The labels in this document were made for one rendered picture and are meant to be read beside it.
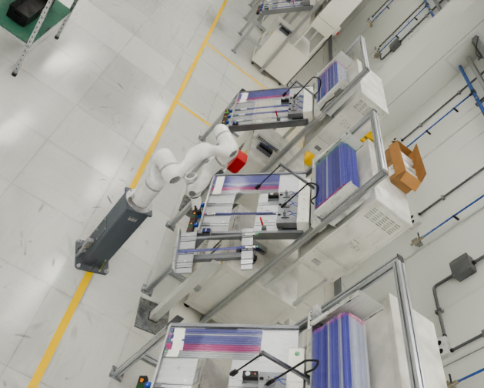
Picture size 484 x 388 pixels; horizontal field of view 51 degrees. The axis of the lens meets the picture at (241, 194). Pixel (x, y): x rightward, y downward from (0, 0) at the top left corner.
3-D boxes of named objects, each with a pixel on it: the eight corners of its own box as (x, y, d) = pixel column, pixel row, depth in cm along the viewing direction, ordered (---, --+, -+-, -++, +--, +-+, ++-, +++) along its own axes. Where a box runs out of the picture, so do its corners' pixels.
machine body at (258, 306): (178, 306, 390) (225, 264, 356) (196, 244, 445) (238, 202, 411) (245, 345, 408) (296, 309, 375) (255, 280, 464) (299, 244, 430)
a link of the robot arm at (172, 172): (158, 168, 316) (168, 189, 309) (154, 159, 305) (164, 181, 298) (230, 135, 323) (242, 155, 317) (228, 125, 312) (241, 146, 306)
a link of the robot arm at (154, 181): (149, 192, 312) (169, 168, 299) (138, 168, 319) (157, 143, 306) (165, 192, 321) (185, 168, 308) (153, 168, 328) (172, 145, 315)
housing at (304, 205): (297, 238, 336) (296, 222, 327) (300, 193, 374) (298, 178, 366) (309, 238, 334) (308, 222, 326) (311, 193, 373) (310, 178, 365)
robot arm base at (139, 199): (125, 209, 318) (140, 191, 308) (125, 185, 330) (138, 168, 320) (152, 216, 328) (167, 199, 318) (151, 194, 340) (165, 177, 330)
